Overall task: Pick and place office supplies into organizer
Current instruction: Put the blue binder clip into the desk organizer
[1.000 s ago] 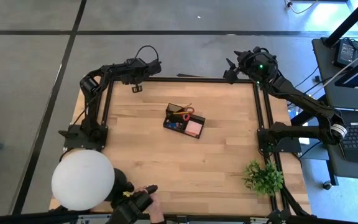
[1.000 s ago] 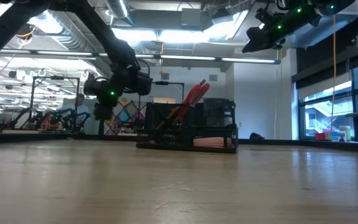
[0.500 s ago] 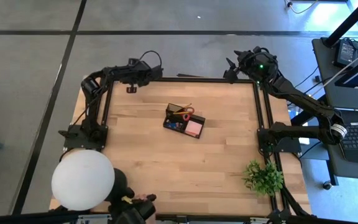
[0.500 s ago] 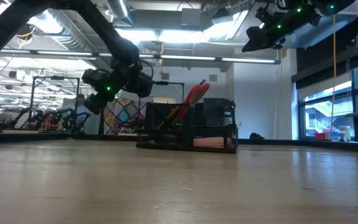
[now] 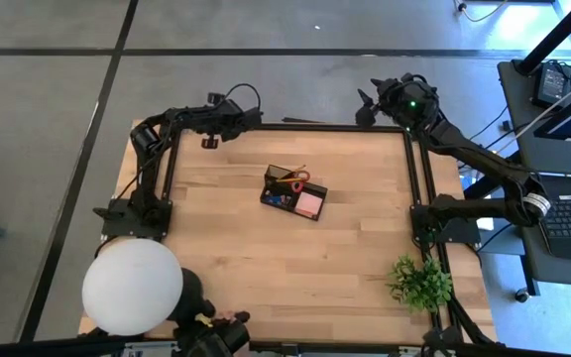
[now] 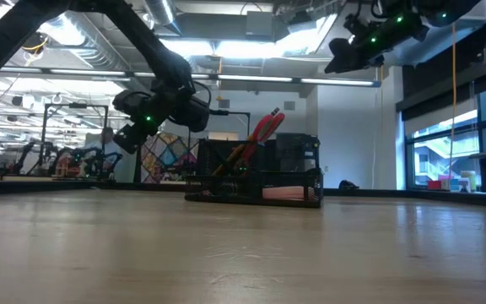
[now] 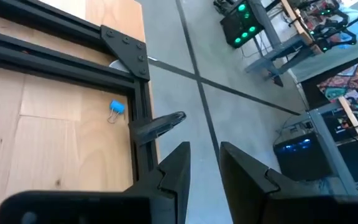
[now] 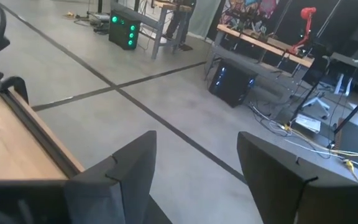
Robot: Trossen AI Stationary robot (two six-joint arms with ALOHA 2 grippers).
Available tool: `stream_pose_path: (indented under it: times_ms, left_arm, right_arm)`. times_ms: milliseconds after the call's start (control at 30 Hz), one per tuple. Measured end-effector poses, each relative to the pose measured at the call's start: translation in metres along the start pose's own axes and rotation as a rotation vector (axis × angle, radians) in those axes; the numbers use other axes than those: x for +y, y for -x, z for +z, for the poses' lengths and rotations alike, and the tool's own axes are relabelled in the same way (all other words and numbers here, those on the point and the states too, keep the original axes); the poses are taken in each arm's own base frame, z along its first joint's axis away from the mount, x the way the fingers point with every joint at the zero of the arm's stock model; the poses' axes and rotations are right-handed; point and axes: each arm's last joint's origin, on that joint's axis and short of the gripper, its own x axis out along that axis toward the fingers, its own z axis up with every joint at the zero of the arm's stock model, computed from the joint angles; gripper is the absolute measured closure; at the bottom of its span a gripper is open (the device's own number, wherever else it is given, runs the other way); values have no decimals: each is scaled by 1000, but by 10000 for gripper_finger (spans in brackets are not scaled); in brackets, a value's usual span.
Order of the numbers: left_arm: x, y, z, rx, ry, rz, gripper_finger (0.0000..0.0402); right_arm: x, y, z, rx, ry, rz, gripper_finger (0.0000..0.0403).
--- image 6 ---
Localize white and blue boxes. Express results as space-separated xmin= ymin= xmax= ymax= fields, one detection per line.
xmin=436 ymin=170 xmax=483 ymax=193

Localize black mesh desk organizer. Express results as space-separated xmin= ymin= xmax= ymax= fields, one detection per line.
xmin=183 ymin=137 xmax=325 ymax=209

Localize black cabinet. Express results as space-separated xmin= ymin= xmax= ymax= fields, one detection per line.
xmin=275 ymin=133 xmax=321 ymax=174

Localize red-handled scissors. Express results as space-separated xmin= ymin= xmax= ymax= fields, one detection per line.
xmin=240 ymin=107 xmax=287 ymax=170

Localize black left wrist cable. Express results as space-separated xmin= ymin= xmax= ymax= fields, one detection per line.
xmin=192 ymin=79 xmax=213 ymax=106

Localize black ceiling dome camera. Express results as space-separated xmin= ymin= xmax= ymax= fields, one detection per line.
xmin=21 ymin=32 xmax=50 ymax=56

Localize person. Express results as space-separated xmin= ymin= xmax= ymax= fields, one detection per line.
xmin=84 ymin=125 xmax=126 ymax=181

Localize colourful patchwork quilt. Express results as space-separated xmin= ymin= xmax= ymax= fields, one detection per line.
xmin=140 ymin=132 xmax=200 ymax=184

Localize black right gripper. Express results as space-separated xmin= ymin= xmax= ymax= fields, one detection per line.
xmin=324 ymin=10 xmax=430 ymax=75

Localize black aluminium table frame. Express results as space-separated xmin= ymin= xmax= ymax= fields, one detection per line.
xmin=0 ymin=179 xmax=486 ymax=209

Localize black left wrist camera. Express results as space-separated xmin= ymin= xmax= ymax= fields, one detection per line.
xmin=169 ymin=95 xmax=211 ymax=133

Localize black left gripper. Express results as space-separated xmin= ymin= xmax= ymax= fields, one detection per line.
xmin=111 ymin=79 xmax=197 ymax=155

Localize yellow hanging cable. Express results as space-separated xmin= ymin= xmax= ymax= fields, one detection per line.
xmin=448 ymin=23 xmax=458 ymax=178

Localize pink sticky note pad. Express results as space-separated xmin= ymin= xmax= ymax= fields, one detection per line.
xmin=262 ymin=186 xmax=308 ymax=202

